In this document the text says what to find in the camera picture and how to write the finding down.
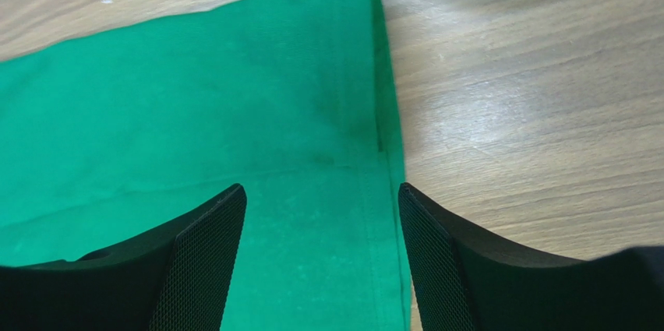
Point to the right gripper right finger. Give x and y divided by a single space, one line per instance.
468 278

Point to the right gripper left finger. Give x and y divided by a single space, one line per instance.
175 276

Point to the green t-shirt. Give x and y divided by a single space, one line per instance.
106 136

